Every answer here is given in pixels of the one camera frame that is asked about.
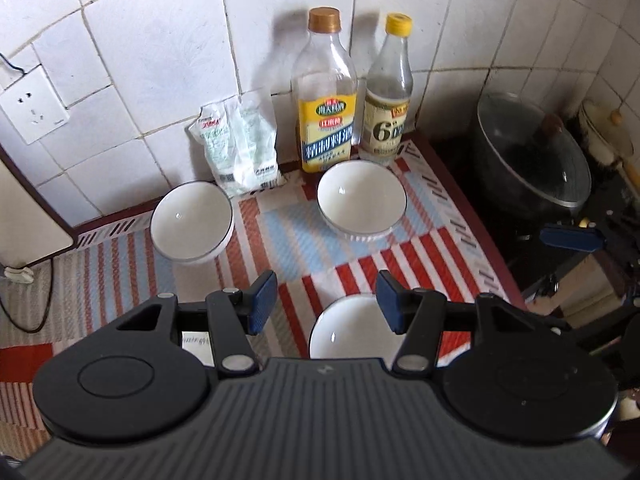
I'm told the black gas stove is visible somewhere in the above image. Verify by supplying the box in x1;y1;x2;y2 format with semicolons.
425;130;640;301

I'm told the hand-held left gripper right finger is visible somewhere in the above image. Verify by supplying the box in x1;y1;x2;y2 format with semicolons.
376;270;576;377

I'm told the red label salt bag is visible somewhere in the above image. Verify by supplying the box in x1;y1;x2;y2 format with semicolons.
189;105;236;186

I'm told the white cutting board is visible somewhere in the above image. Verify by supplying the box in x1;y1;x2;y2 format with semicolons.
0;145;78;268

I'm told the dark cable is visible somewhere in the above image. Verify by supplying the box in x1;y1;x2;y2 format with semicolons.
0;259;55;334

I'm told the black pot with glass lid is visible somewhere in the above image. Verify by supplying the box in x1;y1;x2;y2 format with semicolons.
475;92;593;222

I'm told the clear plastic seasoning bag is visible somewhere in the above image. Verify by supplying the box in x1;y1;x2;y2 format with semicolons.
220;100;287;199

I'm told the cream enamel pot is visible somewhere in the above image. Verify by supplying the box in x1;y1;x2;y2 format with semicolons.
580;99;637;167

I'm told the black power cable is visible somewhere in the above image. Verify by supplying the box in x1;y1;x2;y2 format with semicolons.
0;52;28;76

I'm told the striped tablecloth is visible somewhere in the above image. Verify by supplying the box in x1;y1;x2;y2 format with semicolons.
0;137;526;441

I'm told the white wall socket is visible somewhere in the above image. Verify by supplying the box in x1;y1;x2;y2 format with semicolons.
0;64;71;145

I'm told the clear vinegar bottle yellow cap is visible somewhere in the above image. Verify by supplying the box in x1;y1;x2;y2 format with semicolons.
357;12;416;167

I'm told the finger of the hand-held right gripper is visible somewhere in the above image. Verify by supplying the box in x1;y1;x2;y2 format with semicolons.
540;224;608;254

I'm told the white ribbed bowl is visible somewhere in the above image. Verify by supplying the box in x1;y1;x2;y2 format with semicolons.
150;181;235;265
308;294;408;359
317;161;407;245

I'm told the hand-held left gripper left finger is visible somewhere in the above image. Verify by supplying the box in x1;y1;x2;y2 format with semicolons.
115;270;278;377

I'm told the yellow label cooking wine bottle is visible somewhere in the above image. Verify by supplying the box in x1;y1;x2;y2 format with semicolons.
291;7;358;173

